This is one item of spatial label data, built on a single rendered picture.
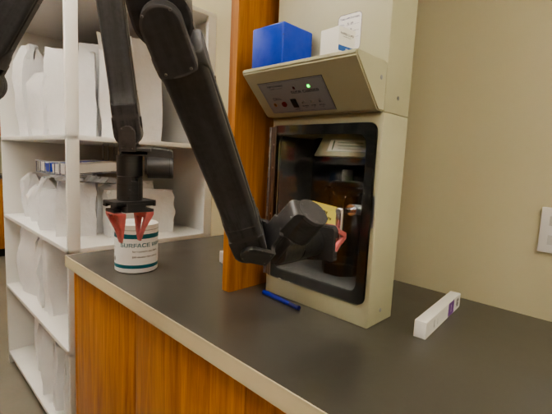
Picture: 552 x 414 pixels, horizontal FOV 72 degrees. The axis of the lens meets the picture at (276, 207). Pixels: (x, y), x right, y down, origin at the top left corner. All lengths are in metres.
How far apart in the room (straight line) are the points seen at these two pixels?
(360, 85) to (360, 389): 0.55
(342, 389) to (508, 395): 0.27
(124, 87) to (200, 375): 0.64
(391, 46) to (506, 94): 0.44
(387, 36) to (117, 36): 0.56
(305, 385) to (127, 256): 0.73
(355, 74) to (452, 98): 0.52
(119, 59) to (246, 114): 0.33
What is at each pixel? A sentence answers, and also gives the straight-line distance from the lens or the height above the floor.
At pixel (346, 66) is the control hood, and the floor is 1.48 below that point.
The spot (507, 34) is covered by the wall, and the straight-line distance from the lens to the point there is 1.25.
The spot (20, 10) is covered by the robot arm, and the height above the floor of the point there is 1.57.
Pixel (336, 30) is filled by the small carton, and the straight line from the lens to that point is 0.84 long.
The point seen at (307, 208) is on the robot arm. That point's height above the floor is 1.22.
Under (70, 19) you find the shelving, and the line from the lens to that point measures 1.71.
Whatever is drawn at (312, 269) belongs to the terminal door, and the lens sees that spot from 0.94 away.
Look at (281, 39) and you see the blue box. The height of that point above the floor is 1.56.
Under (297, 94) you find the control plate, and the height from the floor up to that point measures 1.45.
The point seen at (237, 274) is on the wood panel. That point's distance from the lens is 1.07.
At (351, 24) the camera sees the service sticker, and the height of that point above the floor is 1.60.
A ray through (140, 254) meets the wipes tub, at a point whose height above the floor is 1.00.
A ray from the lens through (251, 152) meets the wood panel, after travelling 1.05.
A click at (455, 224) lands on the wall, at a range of 1.23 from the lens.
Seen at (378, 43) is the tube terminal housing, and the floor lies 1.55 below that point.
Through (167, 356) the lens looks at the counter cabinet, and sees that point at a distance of 1.02.
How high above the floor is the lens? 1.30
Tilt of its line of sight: 7 degrees down
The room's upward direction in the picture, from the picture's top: 3 degrees clockwise
